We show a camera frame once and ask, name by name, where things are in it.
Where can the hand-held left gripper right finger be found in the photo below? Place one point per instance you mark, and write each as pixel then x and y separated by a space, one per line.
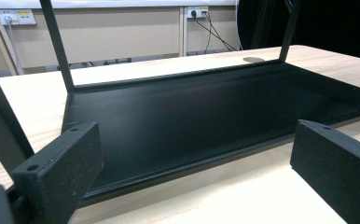
pixel 333 168

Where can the white partition post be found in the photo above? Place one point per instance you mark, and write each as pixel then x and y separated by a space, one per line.
pixel 183 31

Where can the black metal rack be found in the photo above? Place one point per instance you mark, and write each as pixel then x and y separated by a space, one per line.
pixel 184 118

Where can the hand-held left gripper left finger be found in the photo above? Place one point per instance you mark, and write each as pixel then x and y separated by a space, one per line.
pixel 60 174

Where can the white double wall socket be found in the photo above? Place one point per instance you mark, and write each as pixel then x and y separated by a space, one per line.
pixel 16 16

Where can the white wall socket with plugs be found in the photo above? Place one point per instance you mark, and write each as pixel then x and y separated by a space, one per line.
pixel 197 11

